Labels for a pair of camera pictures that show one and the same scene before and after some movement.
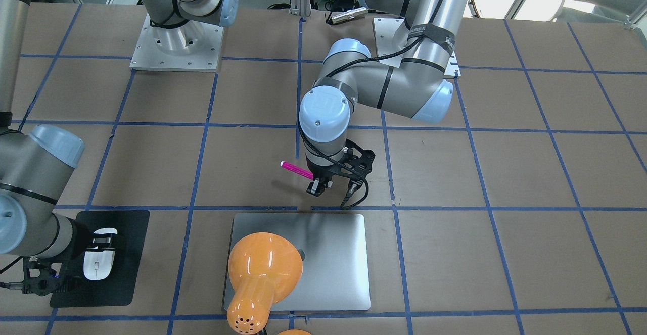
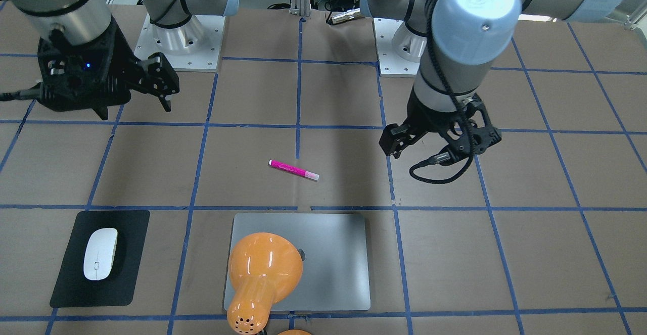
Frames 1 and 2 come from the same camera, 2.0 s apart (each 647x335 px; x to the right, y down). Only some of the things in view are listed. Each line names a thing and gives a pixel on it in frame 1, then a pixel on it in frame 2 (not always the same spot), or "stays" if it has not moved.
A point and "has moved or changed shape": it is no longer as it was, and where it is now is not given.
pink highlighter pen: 296,170 has moved or changed shape
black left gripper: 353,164 -> 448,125
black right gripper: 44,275 -> 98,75
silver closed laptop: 335,274 stays
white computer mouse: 97,264 stays
